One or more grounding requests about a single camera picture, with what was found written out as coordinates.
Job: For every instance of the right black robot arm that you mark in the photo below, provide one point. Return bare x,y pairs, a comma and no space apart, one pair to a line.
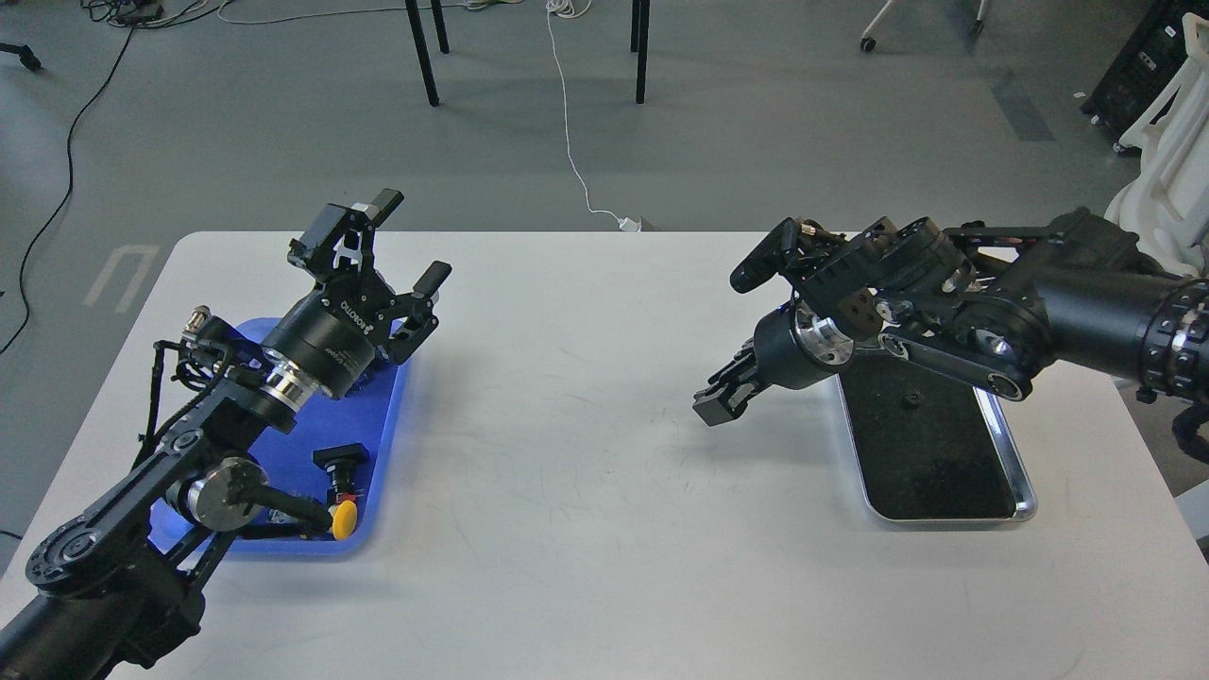
989,307

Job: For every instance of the white office chair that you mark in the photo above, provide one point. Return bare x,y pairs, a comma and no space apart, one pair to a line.
1167,205

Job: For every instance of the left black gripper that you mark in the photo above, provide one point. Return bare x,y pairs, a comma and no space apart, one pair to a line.
320,339

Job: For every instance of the blue plastic tray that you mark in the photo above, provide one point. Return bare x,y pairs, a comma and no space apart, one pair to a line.
367,415

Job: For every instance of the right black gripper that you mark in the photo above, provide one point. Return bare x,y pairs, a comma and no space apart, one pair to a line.
791,347

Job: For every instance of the yellow push button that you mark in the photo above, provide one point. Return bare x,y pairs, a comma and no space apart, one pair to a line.
345,518

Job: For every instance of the black equipment case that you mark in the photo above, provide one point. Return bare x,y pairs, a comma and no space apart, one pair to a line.
1143,68

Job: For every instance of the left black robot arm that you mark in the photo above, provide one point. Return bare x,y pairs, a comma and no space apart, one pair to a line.
122,582

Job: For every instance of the silver metal tray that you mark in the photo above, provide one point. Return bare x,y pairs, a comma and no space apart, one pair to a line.
952,463

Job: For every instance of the black push button switch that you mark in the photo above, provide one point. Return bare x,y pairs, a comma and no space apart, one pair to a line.
341,463

